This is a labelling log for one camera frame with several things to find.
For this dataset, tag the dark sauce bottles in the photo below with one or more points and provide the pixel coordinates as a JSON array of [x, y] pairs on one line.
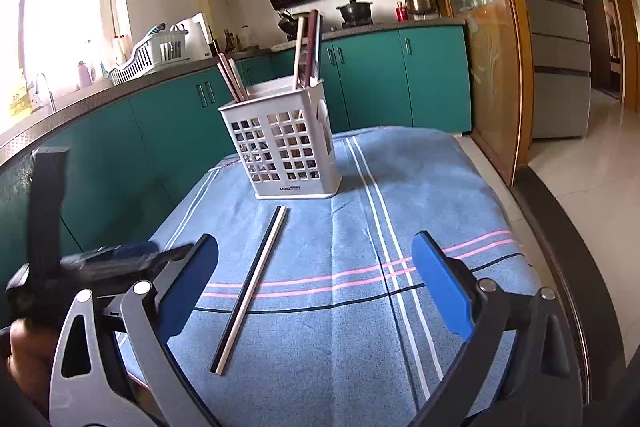
[[230, 43]]

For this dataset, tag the blue striped cloth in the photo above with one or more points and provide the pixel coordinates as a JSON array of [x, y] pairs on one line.
[[350, 257]]

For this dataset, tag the grey kitchen countertop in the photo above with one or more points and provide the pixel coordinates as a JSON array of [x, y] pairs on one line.
[[125, 82]]

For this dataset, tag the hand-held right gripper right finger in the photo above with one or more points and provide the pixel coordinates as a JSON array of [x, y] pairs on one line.
[[442, 287]]

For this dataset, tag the black wok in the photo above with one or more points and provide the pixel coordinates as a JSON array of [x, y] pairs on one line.
[[287, 24]]

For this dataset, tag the purple bottle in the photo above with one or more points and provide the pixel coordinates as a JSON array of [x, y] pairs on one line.
[[85, 77]]

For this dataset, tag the black chopstick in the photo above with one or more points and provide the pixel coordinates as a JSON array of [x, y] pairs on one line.
[[244, 289]]

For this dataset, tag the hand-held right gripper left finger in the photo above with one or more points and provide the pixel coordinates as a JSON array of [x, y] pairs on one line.
[[192, 279]]

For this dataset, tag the red bottle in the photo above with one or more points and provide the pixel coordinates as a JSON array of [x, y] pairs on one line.
[[401, 13]]

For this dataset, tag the red chopstick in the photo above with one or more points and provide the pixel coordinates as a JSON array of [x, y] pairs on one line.
[[229, 79], [313, 47]]

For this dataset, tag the white plastic utensil holder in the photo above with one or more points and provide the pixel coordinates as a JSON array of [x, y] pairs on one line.
[[280, 142]]

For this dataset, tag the clear oil bottle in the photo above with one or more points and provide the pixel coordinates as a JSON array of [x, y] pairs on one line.
[[250, 38]]

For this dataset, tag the gas stove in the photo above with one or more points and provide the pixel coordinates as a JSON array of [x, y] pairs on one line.
[[350, 26]]

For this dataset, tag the silver refrigerator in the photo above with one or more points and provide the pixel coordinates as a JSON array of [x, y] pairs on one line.
[[550, 32]]

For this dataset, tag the person's left hand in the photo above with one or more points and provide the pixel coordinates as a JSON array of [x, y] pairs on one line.
[[27, 357]]

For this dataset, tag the wooden framed glass door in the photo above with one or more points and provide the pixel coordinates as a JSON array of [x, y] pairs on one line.
[[480, 32]]

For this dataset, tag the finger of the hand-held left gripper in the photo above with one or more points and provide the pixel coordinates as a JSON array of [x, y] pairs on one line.
[[172, 256]]

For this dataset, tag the window with blind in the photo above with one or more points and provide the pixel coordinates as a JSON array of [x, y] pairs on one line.
[[65, 7]]

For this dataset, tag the teal base cabinets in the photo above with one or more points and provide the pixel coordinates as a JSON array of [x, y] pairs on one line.
[[400, 77]]

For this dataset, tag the yellow box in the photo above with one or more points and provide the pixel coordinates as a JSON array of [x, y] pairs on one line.
[[19, 99]]

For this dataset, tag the white dish rack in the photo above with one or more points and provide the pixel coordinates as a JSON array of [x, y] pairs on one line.
[[150, 54]]

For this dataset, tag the white bottle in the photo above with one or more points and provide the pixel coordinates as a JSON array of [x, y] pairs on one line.
[[120, 51]]

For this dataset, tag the black lidded pot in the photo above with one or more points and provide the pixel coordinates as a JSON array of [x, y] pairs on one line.
[[355, 13]]

